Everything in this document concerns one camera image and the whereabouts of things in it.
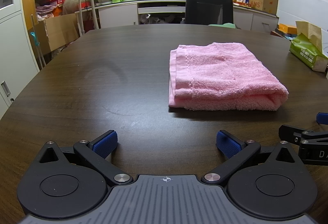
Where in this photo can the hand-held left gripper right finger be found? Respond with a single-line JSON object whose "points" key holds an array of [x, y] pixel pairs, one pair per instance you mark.
{"points": [[226, 144]]}

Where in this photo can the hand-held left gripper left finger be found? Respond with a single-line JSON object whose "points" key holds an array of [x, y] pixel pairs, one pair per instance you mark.
{"points": [[105, 144]]}

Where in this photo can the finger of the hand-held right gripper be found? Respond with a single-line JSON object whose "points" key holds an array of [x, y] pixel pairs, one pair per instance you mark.
{"points": [[289, 133], [322, 118]]}

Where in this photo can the pink towel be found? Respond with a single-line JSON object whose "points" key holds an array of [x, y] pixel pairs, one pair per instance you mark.
{"points": [[217, 73]]}

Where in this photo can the green tissue packet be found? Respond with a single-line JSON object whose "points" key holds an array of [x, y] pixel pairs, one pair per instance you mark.
{"points": [[305, 47]]}

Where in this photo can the orange box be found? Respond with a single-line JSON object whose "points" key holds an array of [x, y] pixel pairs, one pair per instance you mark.
{"points": [[288, 28]]}

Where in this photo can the large brown cardboard box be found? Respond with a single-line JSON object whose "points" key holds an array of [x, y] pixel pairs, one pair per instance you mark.
{"points": [[59, 32]]}

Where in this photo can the white sideboard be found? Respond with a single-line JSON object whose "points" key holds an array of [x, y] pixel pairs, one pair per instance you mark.
{"points": [[115, 15]]}

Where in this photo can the white metal cabinet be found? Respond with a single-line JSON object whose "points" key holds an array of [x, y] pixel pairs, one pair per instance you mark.
{"points": [[15, 47]]}

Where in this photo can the pile of plastic bags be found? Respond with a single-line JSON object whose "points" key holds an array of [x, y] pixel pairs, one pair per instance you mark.
{"points": [[158, 19]]}

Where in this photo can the black office chair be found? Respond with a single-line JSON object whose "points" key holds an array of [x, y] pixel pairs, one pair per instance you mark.
{"points": [[205, 9]]}

